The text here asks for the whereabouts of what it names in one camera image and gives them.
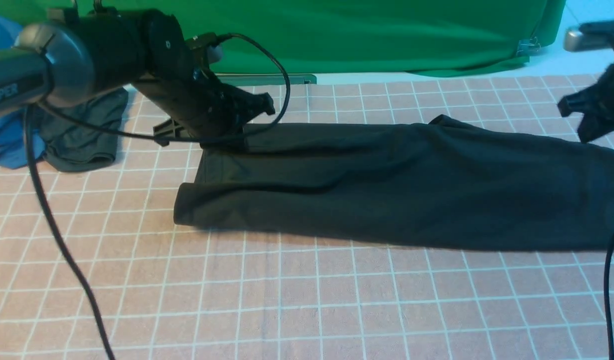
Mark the blue garment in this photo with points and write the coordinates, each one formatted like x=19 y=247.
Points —
x=7 y=130

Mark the metal binder clip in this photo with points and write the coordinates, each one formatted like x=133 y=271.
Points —
x=528 y=47

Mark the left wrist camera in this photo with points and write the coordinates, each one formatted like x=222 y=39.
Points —
x=207 y=48

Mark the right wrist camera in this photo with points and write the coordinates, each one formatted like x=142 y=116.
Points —
x=590 y=36

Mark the green metal bar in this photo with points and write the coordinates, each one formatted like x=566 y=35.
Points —
x=250 y=80

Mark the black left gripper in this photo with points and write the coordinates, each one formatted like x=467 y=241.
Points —
x=210 y=112

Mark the pink checkered tablecloth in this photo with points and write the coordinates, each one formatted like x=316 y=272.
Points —
x=170 y=293

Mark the green backdrop cloth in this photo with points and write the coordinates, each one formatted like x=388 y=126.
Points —
x=436 y=38

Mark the gray long-sleeved shirt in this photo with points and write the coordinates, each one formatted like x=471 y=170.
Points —
x=445 y=184

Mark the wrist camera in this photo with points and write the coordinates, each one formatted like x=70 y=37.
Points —
x=207 y=48
x=590 y=36

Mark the dark gray crumpled garment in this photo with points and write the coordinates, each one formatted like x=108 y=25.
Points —
x=71 y=148

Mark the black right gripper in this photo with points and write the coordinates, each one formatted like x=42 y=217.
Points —
x=596 y=103

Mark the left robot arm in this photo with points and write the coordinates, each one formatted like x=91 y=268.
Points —
x=69 y=59

